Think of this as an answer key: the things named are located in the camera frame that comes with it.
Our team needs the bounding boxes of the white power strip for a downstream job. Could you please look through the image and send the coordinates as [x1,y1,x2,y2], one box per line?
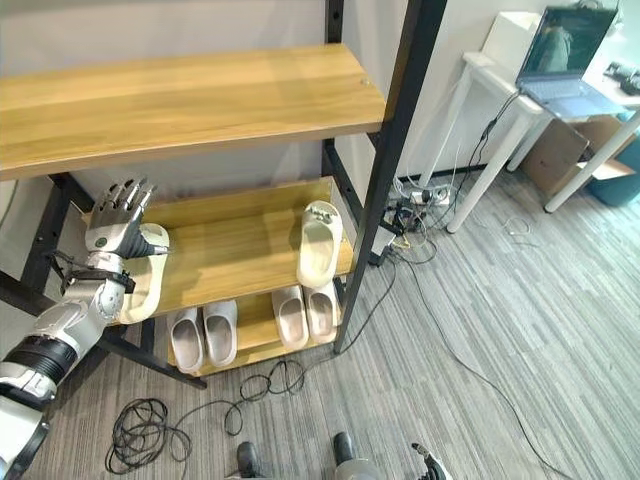
[407,185,452,207]

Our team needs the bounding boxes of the silver right robot leg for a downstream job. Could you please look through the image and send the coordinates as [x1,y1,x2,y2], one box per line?
[324,457,387,480]

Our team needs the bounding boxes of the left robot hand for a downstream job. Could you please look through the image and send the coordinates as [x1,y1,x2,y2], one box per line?
[84,175,170,260]

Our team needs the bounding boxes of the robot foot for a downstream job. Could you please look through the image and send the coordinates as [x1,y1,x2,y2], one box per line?
[235,440,262,479]
[332,431,358,464]

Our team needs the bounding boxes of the open cardboard box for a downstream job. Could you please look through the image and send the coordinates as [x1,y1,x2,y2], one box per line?
[519,114,638,199]

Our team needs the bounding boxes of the teal stool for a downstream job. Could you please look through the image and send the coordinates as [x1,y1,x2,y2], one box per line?
[584,109,640,208]

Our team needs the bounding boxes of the small low wooden shelf board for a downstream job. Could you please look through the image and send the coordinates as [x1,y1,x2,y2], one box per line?
[166,292,344,378]

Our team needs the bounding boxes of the small white cable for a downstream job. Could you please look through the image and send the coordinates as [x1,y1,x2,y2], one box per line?
[503,216,535,237]

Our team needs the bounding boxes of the black metal rack frame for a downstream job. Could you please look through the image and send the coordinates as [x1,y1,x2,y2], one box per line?
[0,0,449,392]

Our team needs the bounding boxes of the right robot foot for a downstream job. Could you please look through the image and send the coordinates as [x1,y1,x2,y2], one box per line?
[332,431,358,464]

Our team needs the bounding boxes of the open blue laptop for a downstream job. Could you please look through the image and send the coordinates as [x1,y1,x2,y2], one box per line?
[515,5,631,119]

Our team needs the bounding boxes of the black power adapter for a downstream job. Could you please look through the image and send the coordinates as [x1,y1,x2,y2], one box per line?
[367,224,402,267]

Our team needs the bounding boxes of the long wide wooden shelf board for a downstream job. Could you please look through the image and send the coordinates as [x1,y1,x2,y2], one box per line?
[0,42,388,183]

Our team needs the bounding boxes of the black laptop charging cable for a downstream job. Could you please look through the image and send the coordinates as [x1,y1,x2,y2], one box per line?
[467,88,524,174]

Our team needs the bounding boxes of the plain cream slipper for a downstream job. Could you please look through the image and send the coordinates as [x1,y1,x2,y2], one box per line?
[271,284,311,350]
[201,298,239,368]
[117,223,172,324]
[169,307,207,374]
[302,280,340,345]

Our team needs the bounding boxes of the cream slipper with charms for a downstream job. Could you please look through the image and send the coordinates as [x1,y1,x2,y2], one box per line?
[296,199,346,288]

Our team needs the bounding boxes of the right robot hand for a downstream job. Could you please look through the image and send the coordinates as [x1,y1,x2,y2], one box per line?
[410,442,454,480]

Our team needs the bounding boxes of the medium wooden shelf board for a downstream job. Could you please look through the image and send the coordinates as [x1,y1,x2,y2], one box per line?
[106,175,356,327]

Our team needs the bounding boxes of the coiled black cable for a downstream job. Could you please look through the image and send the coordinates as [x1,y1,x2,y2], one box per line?
[103,257,402,475]

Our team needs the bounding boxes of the white box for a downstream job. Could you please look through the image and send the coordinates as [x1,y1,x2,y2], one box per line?
[480,10,544,64]

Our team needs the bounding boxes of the white table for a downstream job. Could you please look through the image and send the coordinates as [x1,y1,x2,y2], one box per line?
[418,49,640,235]

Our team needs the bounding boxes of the long straight black cable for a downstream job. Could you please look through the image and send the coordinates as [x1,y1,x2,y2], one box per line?
[397,244,572,480]

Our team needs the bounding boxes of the black gadget on table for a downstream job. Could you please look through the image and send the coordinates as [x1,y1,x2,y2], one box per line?
[603,61,640,96]

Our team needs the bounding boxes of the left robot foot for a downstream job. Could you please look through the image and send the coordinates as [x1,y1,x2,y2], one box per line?
[235,440,262,479]

